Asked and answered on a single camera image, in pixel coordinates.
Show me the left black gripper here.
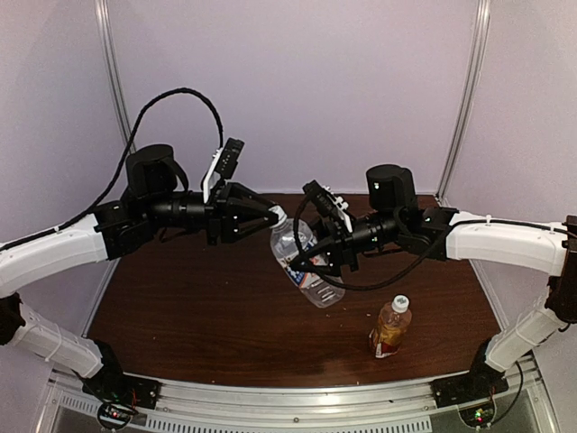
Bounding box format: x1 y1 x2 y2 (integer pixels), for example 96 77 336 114
143 180 279 245

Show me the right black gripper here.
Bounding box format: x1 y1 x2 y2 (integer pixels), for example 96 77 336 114
286 209 403 277

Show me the clear water bottle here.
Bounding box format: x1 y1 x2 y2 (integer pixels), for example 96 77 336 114
269 216 346 309

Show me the white water bottle cap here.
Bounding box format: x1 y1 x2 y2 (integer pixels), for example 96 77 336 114
269 205 288 225

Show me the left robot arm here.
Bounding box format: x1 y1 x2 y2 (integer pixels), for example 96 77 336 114
1 139 279 401

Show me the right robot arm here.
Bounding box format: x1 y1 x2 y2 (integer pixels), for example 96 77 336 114
289 164 576 399

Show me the white tea bottle cap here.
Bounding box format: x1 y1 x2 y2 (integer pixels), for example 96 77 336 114
391 295 409 314

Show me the amber tea bottle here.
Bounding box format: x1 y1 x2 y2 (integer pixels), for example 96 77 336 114
369 301 412 359

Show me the right circuit board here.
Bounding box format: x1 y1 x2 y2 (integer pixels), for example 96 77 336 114
459 402 496 428

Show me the circuit board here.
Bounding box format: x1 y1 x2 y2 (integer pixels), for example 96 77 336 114
459 402 496 428
96 402 138 429

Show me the left circuit board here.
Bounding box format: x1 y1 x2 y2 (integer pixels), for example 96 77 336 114
96 402 138 429

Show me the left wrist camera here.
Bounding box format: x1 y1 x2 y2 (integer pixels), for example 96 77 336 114
200 137 244 204

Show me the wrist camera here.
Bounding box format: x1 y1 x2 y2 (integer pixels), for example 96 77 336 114
303 180 355 234
200 137 244 204

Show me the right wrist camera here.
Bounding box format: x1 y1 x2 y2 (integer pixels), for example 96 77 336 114
303 180 355 234

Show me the right black braided cable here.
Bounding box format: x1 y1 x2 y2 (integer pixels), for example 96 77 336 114
292 193 567 290

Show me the black braided cable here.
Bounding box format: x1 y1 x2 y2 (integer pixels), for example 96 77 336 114
0 88 225 253
292 193 567 290

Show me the front aluminium rail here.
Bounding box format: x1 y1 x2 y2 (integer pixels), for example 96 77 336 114
32 357 561 432

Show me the left black braided cable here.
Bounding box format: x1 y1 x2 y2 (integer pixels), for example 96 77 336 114
0 88 225 253

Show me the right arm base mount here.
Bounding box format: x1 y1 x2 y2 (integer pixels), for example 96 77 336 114
430 339 508 408

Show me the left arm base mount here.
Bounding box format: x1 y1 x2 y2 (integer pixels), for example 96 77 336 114
80 340 160 410

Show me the left aluminium frame post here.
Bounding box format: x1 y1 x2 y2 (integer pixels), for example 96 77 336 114
94 0 133 147

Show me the aluminium frame post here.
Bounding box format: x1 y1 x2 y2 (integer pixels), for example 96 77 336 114
435 0 491 206
94 0 133 147

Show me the right aluminium frame post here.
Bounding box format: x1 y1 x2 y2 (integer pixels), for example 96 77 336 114
435 0 491 206

